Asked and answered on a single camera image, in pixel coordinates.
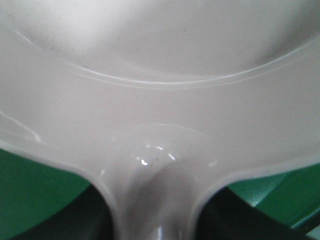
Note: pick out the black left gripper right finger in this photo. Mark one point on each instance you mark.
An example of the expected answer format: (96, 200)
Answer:
(227, 217)

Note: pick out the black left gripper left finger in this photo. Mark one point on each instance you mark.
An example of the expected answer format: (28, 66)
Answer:
(87, 217)

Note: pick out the pink plastic dustpan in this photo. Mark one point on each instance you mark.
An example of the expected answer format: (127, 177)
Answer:
(161, 103)

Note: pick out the green conveyor belt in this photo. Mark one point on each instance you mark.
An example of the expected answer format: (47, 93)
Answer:
(31, 192)

